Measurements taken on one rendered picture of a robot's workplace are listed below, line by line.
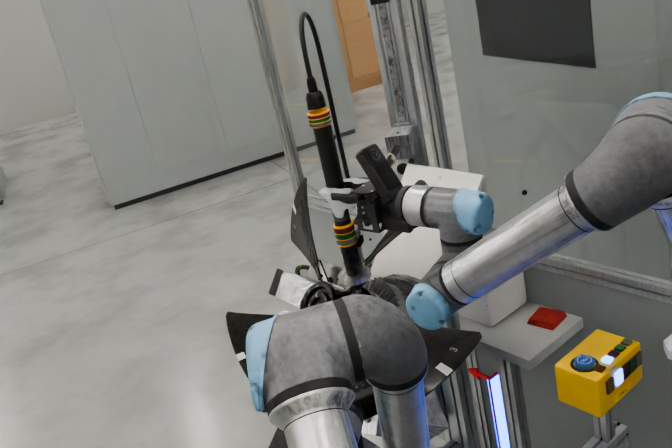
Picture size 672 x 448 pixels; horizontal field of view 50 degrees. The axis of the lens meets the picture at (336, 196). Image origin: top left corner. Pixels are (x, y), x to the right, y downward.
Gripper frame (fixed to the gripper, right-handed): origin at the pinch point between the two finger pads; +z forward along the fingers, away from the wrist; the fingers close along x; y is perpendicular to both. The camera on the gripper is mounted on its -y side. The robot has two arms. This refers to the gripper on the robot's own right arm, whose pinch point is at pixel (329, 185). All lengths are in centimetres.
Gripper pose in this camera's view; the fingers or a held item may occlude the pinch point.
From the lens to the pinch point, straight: 144.3
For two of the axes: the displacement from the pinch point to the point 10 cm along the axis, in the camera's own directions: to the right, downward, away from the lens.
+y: 2.0, 9.2, 3.5
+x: 6.4, -3.9, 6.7
